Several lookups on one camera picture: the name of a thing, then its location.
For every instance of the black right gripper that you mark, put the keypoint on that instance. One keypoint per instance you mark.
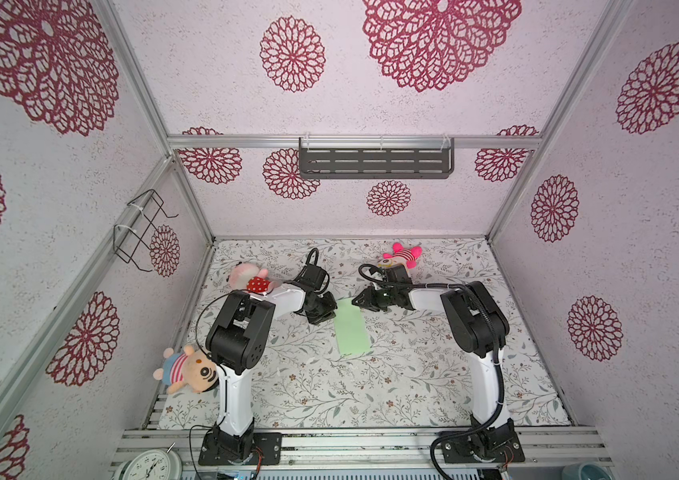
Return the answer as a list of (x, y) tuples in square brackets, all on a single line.
[(368, 299)]

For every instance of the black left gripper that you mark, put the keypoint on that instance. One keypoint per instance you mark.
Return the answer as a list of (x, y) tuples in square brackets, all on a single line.
[(331, 305)]

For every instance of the light green paper sheet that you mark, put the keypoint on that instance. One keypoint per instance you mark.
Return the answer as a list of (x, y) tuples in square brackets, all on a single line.
[(350, 329)]

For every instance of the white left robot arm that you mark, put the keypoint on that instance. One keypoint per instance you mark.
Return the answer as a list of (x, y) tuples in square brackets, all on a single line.
[(238, 337)]

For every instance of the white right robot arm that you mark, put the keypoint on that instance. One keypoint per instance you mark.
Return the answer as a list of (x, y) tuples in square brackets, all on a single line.
[(477, 325)]

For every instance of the white pink owl plush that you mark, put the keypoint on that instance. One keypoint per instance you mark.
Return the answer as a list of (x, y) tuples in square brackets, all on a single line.
[(406, 256)]

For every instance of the pink plush red dotted dress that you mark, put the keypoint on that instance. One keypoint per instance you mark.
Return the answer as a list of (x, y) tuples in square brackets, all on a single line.
[(251, 278)]

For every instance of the striped hat doll plush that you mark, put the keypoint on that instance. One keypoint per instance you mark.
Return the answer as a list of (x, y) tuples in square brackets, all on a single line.
[(186, 368)]

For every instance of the white analog clock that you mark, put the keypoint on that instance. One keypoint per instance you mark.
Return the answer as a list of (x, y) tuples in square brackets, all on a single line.
[(154, 464)]

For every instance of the teal cup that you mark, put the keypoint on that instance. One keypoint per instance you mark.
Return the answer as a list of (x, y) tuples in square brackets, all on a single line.
[(585, 471)]

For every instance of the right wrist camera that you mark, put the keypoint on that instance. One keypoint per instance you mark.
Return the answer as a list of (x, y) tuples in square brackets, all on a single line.
[(397, 276)]

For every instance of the grey wall shelf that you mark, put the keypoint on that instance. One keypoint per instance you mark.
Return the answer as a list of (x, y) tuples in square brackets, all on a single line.
[(379, 163)]

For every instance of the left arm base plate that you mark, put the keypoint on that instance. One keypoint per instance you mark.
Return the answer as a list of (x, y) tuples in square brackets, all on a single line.
[(251, 449)]

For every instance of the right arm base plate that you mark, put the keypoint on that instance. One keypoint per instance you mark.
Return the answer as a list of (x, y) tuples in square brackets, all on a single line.
[(495, 445)]

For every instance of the black wire wall rack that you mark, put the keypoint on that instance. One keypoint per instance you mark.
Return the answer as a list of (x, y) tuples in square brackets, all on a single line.
[(145, 240)]

